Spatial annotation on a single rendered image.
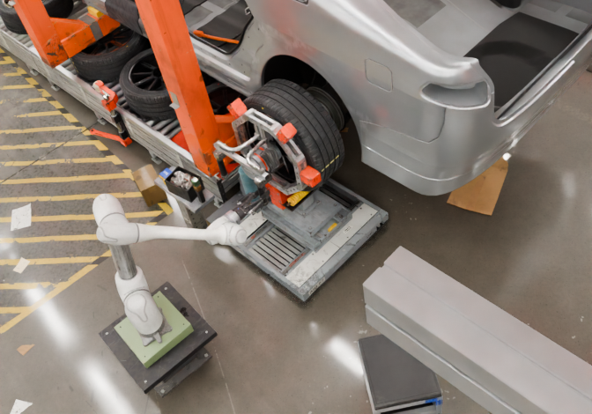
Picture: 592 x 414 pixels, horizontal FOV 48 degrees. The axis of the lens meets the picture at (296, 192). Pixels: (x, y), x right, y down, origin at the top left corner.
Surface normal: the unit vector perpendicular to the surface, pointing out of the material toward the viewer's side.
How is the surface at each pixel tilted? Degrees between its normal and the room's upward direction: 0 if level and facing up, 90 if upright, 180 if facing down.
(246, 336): 0
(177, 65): 90
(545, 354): 0
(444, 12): 22
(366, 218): 0
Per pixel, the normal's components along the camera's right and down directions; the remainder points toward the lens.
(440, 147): -0.34, 0.73
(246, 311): -0.14, -0.65
